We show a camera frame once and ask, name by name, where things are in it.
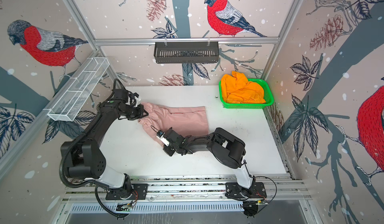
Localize green plastic basket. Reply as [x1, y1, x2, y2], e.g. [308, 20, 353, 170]
[219, 78, 275, 109]

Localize orange shorts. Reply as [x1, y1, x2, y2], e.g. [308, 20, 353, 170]
[220, 71, 266, 104]

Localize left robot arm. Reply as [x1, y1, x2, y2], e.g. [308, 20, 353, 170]
[59, 88, 148, 195]

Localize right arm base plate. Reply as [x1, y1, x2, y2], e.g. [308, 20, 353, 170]
[225, 182, 267, 201]

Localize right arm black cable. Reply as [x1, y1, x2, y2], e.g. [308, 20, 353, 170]
[242, 160, 278, 216]

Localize aluminium mounting rail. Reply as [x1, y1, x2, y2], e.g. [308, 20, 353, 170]
[64, 177, 311, 202]

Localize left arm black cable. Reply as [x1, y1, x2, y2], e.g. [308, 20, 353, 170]
[59, 139, 134, 219]

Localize black wall shelf basket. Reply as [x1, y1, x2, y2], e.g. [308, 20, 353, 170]
[154, 41, 219, 64]

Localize white wire wall basket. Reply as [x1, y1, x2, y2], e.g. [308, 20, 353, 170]
[48, 57, 110, 122]

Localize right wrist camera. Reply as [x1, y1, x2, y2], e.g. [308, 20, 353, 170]
[156, 131, 170, 147]

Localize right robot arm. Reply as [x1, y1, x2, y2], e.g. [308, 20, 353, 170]
[156, 128, 255, 199]

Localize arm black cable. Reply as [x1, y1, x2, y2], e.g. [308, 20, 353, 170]
[59, 139, 134, 219]
[242, 160, 278, 216]

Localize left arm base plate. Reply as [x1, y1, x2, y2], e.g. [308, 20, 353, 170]
[106, 184, 149, 201]

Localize pink shorts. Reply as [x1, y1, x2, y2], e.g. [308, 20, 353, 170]
[139, 102, 209, 147]

